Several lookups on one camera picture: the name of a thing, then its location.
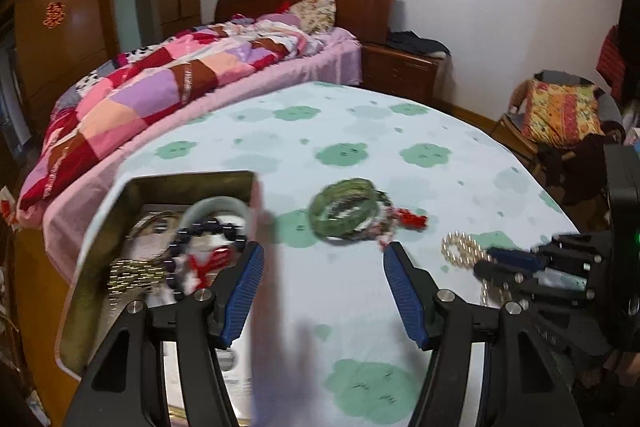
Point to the cloud-print white tablecloth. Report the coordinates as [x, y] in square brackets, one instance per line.
[375, 127]

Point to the rectangular metal tin box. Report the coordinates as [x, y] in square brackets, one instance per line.
[100, 227]

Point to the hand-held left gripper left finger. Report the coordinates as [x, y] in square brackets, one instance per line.
[242, 292]

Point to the wooden bed headboard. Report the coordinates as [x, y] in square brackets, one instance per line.
[360, 14]

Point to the dark cloth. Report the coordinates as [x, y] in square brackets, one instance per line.
[580, 167]

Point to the dark folded clothes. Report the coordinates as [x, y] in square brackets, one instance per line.
[415, 42]

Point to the white jade bangle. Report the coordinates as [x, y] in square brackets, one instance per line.
[220, 204]

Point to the silver metal bangle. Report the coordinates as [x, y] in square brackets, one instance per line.
[152, 224]

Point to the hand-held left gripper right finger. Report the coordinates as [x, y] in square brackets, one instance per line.
[405, 292]

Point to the red hanging cloth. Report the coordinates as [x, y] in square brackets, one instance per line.
[611, 57]

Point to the pink bed sheet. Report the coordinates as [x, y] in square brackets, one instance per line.
[80, 202]

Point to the wooden chair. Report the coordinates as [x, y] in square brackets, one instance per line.
[520, 132]

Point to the cluttered wooden shelf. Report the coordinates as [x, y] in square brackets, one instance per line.
[7, 307]

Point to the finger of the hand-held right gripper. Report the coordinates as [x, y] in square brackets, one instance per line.
[500, 274]
[517, 261]

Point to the wooden nightstand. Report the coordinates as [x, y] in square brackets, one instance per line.
[400, 72]

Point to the colourful patterned cushion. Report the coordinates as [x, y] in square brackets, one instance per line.
[565, 114]

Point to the floral pillow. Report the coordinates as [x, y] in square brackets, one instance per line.
[315, 9]

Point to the wooden wardrobe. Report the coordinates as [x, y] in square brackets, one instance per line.
[75, 7]

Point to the red paper wall decoration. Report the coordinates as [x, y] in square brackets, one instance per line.
[51, 14]

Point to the purple pillow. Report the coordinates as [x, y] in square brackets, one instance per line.
[282, 19]

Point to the patchwork quilt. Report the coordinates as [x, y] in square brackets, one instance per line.
[150, 82]

